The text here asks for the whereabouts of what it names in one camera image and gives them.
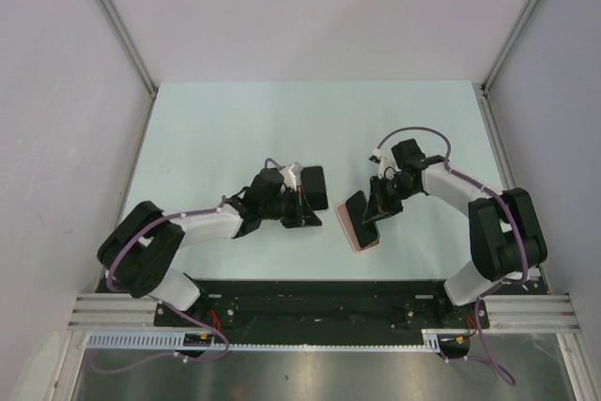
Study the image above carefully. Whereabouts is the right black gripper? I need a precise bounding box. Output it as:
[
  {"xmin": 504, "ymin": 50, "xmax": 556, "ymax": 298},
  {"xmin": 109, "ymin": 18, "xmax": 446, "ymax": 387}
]
[{"xmin": 362, "ymin": 175, "xmax": 419, "ymax": 224}]

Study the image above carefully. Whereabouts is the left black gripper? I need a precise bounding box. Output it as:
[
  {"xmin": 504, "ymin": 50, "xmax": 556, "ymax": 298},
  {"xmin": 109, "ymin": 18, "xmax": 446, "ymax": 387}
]
[{"xmin": 260, "ymin": 185, "xmax": 321, "ymax": 228}]

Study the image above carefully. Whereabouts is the teal-edged black smartphone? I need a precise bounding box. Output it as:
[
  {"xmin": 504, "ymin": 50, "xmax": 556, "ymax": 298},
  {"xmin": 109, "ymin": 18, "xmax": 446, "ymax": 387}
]
[{"xmin": 345, "ymin": 191, "xmax": 379, "ymax": 252}]

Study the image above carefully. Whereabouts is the pink phone case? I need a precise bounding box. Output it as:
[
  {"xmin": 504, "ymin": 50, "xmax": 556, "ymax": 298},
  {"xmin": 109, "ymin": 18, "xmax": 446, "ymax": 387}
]
[{"xmin": 335, "ymin": 204, "xmax": 380, "ymax": 254}]

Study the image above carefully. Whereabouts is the white-edged black smartphone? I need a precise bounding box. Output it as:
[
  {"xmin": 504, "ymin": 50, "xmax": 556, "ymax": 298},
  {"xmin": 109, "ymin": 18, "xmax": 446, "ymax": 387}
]
[{"xmin": 300, "ymin": 166, "xmax": 329, "ymax": 212}]

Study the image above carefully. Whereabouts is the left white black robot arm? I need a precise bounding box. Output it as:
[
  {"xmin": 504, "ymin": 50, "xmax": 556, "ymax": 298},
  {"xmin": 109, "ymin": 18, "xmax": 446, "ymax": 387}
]
[{"xmin": 97, "ymin": 163, "xmax": 329, "ymax": 326}]

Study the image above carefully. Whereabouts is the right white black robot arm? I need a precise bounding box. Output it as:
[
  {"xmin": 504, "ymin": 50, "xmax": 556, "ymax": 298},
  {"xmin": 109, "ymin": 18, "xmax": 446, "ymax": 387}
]
[{"xmin": 345, "ymin": 139, "xmax": 547, "ymax": 327}]

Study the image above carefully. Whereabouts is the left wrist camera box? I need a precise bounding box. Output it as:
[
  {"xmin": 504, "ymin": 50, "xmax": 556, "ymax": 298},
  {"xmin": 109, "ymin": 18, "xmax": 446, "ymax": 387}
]
[{"xmin": 280, "ymin": 162, "xmax": 303, "ymax": 191}]

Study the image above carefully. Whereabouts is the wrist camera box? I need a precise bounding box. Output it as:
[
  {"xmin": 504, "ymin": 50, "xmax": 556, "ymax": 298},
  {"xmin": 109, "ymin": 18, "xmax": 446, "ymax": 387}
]
[
  {"xmin": 280, "ymin": 162, "xmax": 303, "ymax": 191},
  {"xmin": 369, "ymin": 148, "xmax": 397, "ymax": 180}
]

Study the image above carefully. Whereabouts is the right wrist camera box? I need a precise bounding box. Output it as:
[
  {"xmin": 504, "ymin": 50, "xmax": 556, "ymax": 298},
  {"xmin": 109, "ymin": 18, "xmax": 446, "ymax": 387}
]
[{"xmin": 369, "ymin": 148, "xmax": 397, "ymax": 180}]

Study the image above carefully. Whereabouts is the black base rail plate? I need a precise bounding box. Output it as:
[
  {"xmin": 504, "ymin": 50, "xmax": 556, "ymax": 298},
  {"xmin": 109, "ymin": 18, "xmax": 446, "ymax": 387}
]
[{"xmin": 96, "ymin": 277, "xmax": 548, "ymax": 360}]

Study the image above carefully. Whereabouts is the right aluminium frame post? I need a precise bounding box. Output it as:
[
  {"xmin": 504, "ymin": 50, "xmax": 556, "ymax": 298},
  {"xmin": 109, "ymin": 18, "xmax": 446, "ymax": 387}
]
[{"xmin": 480, "ymin": 0, "xmax": 542, "ymax": 94}]

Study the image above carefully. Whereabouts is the aluminium frame post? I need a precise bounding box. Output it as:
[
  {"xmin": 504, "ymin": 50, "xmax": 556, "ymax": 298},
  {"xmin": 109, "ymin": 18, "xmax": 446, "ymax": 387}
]
[
  {"xmin": 95, "ymin": 0, "xmax": 158, "ymax": 100},
  {"xmin": 480, "ymin": 0, "xmax": 542, "ymax": 94}
]

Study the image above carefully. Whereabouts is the white slotted cable duct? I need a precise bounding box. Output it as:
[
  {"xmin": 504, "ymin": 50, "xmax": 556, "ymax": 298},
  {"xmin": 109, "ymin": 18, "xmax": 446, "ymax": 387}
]
[{"xmin": 86, "ymin": 331, "xmax": 440, "ymax": 353}]

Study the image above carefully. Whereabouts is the left aluminium frame post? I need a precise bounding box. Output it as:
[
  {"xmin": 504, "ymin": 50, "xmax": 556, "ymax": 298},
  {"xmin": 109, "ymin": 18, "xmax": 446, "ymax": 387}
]
[{"xmin": 95, "ymin": 0, "xmax": 158, "ymax": 100}]

